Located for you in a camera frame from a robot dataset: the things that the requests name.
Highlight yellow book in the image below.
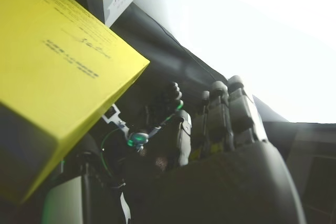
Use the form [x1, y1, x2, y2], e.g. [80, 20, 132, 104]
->
[0, 0, 151, 205]

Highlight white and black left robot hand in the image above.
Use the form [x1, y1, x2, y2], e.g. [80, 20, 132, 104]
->
[44, 75, 308, 224]

